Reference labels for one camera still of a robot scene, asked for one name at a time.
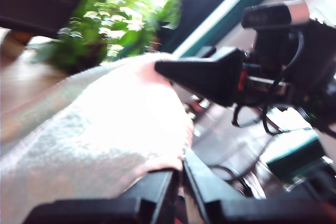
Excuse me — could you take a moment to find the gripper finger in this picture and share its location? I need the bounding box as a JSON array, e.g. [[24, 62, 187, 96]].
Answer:
[[25, 169, 181, 224], [183, 146, 336, 224], [183, 46, 217, 61], [154, 48, 247, 106]]

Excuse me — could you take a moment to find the pink white checked tea towel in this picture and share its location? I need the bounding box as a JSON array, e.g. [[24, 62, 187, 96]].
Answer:
[[0, 52, 195, 224]]

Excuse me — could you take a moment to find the dark teal panel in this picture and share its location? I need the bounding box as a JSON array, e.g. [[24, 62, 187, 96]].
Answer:
[[162, 0, 297, 58]]

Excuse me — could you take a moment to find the teal box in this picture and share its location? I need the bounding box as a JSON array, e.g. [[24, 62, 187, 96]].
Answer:
[[265, 128, 328, 183]]

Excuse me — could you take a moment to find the green leafy houseplant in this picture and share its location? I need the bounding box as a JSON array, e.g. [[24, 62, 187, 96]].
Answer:
[[31, 0, 190, 74]]

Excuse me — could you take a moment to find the thin black camera cable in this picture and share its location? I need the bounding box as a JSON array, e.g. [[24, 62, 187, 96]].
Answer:
[[230, 29, 307, 135]]

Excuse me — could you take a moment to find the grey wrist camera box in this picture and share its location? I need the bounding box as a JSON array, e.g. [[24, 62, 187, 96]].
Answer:
[[240, 0, 313, 51]]

